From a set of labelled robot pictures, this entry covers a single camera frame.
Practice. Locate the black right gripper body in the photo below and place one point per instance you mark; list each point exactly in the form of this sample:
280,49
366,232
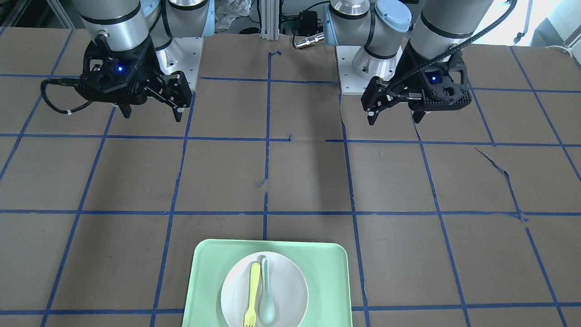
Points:
151,66

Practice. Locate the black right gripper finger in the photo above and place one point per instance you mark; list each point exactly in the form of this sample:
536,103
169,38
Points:
126,110
172,90

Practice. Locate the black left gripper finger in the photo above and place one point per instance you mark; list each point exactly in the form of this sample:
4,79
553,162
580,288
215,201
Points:
418,116
379,95

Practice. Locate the white round plate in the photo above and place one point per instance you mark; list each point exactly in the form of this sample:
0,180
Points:
282,295

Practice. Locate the yellow plastic fork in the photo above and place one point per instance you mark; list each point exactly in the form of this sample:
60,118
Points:
250,316

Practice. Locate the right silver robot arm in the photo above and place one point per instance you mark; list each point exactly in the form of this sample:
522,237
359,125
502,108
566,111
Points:
126,23

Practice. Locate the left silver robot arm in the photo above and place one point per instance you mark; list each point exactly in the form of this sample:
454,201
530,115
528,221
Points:
408,57

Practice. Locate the light green tray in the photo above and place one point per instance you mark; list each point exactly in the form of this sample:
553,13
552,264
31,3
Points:
309,283

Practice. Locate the pale green plastic spoon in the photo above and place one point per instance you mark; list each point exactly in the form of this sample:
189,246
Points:
267,310

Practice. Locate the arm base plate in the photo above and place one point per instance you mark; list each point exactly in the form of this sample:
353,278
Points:
356,68
183,54

